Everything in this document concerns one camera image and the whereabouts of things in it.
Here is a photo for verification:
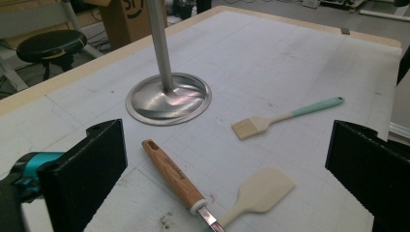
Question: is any steel utensil stand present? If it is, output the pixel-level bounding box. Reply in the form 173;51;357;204
125;0;213;127

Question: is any black round stool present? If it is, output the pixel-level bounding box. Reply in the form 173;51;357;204
15;29;89;81

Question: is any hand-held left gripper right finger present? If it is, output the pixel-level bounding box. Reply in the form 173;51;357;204
325;119;410;232

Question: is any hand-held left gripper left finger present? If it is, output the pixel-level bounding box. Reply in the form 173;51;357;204
37;118;129;232

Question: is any cream spatula with mint handle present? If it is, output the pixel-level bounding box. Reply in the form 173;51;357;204
206;166;296;232

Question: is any white metal stand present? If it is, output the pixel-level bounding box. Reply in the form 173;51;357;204
61;0;104;60

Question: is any brown cardboard box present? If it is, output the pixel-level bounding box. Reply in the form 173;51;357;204
96;0;168;51

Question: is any whisk with wooden handle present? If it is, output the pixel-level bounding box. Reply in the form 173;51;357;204
141;138;227;232

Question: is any white grid mat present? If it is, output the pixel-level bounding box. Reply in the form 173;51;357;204
0;11;404;232

